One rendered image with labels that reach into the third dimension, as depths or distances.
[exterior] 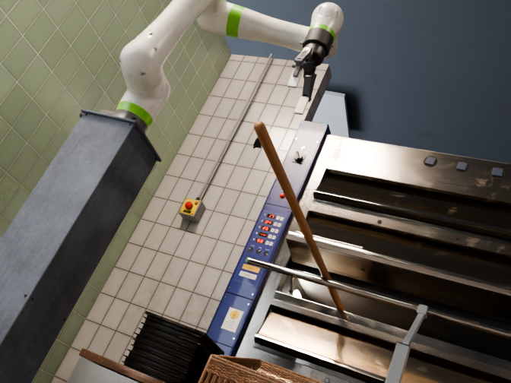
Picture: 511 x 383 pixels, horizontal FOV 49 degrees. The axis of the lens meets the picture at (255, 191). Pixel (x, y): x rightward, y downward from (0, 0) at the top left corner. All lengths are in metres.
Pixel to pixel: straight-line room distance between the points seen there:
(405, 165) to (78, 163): 1.69
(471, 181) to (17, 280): 2.03
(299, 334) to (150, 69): 1.36
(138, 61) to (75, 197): 0.46
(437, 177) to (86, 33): 1.76
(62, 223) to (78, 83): 1.08
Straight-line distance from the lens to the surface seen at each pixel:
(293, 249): 2.65
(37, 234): 1.70
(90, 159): 1.76
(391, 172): 2.87
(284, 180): 1.62
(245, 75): 3.52
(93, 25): 2.69
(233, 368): 2.05
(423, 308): 2.12
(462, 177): 2.84
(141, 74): 1.80
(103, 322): 2.96
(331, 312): 2.56
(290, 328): 2.58
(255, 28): 2.10
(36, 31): 2.47
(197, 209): 2.93
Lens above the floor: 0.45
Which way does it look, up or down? 24 degrees up
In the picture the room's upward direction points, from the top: 25 degrees clockwise
